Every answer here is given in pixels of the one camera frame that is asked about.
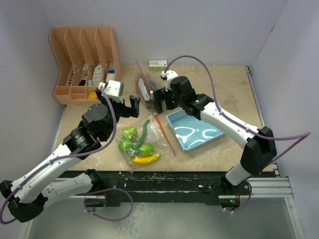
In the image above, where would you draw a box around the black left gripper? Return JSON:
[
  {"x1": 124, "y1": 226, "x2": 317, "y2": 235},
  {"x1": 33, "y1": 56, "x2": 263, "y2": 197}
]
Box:
[{"x1": 95, "y1": 89, "x2": 140, "y2": 140}]

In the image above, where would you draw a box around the green chili pepper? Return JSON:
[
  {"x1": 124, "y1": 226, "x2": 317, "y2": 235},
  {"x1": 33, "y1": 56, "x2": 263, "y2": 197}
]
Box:
[{"x1": 134, "y1": 119, "x2": 151, "y2": 152}]

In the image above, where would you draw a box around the clear zip top bag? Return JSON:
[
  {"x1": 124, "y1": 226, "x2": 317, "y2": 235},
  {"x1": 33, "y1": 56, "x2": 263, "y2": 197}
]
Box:
[
  {"x1": 116, "y1": 113, "x2": 176, "y2": 172},
  {"x1": 134, "y1": 58, "x2": 160, "y2": 109}
]

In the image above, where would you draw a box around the green custard apple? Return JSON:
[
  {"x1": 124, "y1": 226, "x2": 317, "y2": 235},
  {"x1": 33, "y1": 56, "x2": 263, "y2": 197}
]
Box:
[
  {"x1": 121, "y1": 127, "x2": 138, "y2": 139},
  {"x1": 139, "y1": 142, "x2": 154, "y2": 157}
]

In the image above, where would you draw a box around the yellow-green custard apple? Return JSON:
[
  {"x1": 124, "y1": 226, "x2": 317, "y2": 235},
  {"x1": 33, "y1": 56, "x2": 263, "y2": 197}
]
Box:
[{"x1": 118, "y1": 139, "x2": 135, "y2": 155}]

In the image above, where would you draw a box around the light blue plastic basket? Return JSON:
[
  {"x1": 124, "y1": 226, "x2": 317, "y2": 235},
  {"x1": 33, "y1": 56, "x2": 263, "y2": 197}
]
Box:
[{"x1": 166, "y1": 109, "x2": 225, "y2": 153}]

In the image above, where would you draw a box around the yellow banana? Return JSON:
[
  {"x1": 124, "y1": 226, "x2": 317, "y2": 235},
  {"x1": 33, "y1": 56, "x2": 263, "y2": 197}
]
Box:
[{"x1": 133, "y1": 153, "x2": 161, "y2": 165}]

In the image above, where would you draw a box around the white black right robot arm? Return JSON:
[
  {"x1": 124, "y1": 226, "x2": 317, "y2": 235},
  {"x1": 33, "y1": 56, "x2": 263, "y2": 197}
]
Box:
[{"x1": 153, "y1": 71, "x2": 277, "y2": 195}]

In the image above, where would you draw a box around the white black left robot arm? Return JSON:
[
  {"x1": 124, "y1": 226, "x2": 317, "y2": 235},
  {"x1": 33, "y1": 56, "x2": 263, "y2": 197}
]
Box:
[{"x1": 0, "y1": 86, "x2": 140, "y2": 225}]

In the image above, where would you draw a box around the small green white box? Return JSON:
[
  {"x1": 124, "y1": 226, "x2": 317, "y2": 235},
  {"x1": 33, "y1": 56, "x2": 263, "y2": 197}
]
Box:
[{"x1": 149, "y1": 60, "x2": 167, "y2": 71}]

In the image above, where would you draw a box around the white blue box in organizer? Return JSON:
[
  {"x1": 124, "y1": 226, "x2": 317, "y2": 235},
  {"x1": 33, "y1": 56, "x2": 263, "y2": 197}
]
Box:
[{"x1": 106, "y1": 62, "x2": 115, "y2": 82}]

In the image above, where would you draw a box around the yellow block in organizer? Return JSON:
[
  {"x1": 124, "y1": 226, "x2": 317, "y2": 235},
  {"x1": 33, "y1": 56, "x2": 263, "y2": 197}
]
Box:
[{"x1": 89, "y1": 92, "x2": 98, "y2": 100}]

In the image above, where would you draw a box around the white bottle in organizer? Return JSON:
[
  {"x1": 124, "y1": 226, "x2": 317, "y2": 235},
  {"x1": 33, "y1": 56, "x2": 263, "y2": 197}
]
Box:
[{"x1": 92, "y1": 65, "x2": 102, "y2": 86}]

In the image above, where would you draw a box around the orange plastic file organizer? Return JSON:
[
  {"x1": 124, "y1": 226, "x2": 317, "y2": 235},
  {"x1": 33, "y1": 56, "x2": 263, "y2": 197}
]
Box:
[{"x1": 49, "y1": 26, "x2": 121, "y2": 105}]

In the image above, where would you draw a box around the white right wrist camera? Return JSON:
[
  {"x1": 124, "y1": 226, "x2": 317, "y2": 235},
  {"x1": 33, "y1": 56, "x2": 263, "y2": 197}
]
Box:
[{"x1": 160, "y1": 70, "x2": 178, "y2": 92}]

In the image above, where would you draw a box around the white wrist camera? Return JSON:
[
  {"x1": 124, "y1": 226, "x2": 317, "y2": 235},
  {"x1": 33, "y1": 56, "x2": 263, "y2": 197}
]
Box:
[
  {"x1": 98, "y1": 80, "x2": 124, "y2": 98},
  {"x1": 160, "y1": 70, "x2": 178, "y2": 92}
]

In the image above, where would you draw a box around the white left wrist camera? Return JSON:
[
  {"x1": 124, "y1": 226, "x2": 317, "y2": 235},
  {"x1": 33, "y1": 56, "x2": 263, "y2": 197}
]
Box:
[{"x1": 98, "y1": 80, "x2": 124, "y2": 98}]

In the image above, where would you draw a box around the black metal base frame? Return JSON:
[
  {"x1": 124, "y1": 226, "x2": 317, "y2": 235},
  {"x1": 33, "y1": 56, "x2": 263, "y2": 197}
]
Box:
[{"x1": 85, "y1": 171, "x2": 251, "y2": 208}]

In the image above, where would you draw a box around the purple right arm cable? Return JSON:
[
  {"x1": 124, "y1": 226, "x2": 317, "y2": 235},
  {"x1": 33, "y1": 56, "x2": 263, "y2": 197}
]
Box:
[{"x1": 165, "y1": 55, "x2": 312, "y2": 215}]

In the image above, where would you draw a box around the aluminium rail frame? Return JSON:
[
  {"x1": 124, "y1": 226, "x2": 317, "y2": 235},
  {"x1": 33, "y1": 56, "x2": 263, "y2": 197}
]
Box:
[{"x1": 245, "y1": 65, "x2": 305, "y2": 239}]

